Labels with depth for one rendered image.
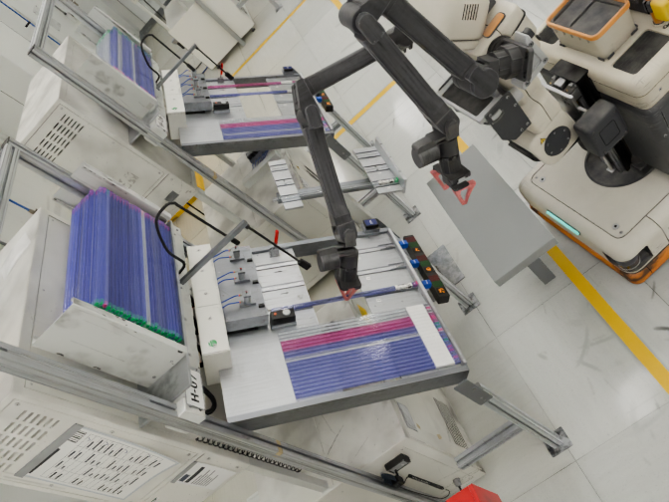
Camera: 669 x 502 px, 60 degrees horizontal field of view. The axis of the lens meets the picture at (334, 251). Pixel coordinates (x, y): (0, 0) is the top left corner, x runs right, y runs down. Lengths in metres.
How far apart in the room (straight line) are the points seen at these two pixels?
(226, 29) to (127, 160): 3.68
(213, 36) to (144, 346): 5.05
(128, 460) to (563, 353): 1.65
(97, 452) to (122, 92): 1.58
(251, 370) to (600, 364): 1.35
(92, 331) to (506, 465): 1.65
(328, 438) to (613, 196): 1.38
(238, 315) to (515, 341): 1.28
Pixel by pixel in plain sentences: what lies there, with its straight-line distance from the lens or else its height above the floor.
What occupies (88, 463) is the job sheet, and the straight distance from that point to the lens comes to 1.69.
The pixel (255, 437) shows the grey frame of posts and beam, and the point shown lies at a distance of 1.69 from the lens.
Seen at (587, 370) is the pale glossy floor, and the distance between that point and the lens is 2.45.
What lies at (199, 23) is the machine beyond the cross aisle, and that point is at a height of 0.46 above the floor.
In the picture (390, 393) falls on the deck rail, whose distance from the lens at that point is 1.73.
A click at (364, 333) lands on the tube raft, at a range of 1.82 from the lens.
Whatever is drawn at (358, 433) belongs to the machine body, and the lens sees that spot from 2.08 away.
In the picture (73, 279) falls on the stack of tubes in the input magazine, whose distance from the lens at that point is 1.63.
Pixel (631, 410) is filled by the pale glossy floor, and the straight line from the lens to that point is 2.37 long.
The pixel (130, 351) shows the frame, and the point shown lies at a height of 1.51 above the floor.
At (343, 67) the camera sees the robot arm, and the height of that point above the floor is 1.34.
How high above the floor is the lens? 2.21
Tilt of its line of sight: 39 degrees down
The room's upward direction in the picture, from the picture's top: 54 degrees counter-clockwise
